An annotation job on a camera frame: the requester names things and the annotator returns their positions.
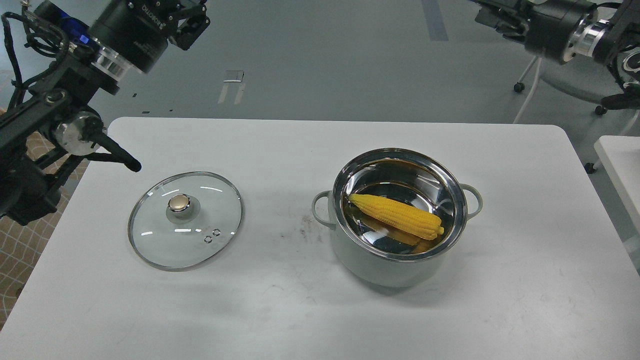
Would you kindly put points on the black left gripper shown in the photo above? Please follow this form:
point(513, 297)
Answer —
point(134, 28)

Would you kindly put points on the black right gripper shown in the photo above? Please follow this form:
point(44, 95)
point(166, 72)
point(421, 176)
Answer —
point(546, 29)

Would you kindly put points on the glass pot lid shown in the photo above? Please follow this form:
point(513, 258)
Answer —
point(183, 221)

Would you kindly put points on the yellow corn cob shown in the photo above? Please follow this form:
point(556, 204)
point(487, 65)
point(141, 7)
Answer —
point(398, 215)

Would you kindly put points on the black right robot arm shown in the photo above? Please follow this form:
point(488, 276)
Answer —
point(611, 39)

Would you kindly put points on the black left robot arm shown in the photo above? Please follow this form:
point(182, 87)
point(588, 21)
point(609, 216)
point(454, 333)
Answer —
point(59, 63)

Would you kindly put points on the grey steel cooking pot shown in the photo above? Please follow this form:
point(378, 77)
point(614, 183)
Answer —
point(379, 253)

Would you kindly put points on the office chair with clothes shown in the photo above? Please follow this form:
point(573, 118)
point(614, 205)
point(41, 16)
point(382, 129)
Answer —
point(569, 96)

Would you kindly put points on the white side table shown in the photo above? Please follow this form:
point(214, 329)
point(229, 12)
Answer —
point(620, 157)

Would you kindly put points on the beige checkered cloth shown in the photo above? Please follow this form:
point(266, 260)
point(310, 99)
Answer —
point(22, 246)

